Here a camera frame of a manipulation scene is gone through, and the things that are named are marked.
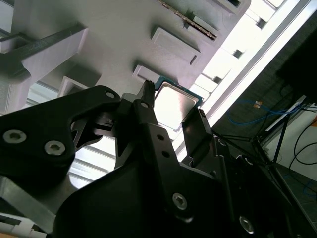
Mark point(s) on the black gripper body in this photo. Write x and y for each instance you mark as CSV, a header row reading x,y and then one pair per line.
x,y
111,210

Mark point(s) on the silver CPU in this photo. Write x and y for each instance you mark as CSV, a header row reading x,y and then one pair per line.
x,y
173,104

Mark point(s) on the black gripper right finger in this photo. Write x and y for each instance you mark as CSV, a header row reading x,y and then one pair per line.
x,y
198,138

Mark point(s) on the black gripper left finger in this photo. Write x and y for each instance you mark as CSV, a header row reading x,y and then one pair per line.
x,y
37,124

